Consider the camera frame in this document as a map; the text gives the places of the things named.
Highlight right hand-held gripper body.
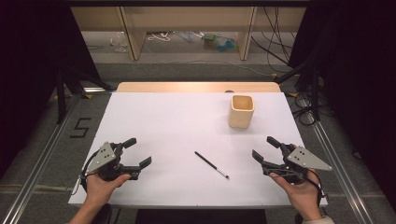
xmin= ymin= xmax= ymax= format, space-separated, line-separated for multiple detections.
xmin=262 ymin=143 xmax=333 ymax=185

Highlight hanging black cables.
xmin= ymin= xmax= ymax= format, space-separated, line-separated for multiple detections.
xmin=250 ymin=7 xmax=297 ymax=65

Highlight aluminium rail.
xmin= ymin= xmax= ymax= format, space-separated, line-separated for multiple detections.
xmin=306 ymin=111 xmax=376 ymax=224
xmin=1 ymin=92 xmax=82 ymax=224

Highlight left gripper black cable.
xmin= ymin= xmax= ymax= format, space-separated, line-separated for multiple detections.
xmin=70 ymin=152 xmax=104 ymax=196

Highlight colourful plastic bag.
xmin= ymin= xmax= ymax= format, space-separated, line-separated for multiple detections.
xmin=201 ymin=33 xmax=240 ymax=53

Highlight black pen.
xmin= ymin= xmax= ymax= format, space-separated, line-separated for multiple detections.
xmin=194 ymin=150 xmax=231 ymax=180

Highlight black curtain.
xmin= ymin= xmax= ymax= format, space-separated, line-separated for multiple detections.
xmin=0 ymin=0 xmax=102 ymax=175
xmin=288 ymin=0 xmax=396 ymax=200

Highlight person's right hand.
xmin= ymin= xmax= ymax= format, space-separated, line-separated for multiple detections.
xmin=268 ymin=168 xmax=323 ymax=221

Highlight person's left hand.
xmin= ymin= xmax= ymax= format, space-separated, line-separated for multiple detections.
xmin=84 ymin=173 xmax=132 ymax=209

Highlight light wooden shelf unit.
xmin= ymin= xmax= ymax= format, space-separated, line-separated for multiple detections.
xmin=70 ymin=6 xmax=307 ymax=62

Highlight white cable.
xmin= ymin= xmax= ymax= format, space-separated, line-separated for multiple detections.
xmin=147 ymin=31 xmax=176 ymax=42

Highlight black metal stand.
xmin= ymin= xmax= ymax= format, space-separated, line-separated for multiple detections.
xmin=274 ymin=59 xmax=321 ymax=121
xmin=55 ymin=63 xmax=113 ymax=125

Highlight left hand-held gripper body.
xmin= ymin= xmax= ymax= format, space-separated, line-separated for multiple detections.
xmin=83 ymin=141 xmax=141 ymax=182

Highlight beige square pen holder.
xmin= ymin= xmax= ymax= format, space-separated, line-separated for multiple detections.
xmin=227 ymin=94 xmax=256 ymax=130

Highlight clear plastic bag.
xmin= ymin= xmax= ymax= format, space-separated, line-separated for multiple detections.
xmin=109 ymin=31 xmax=129 ymax=53

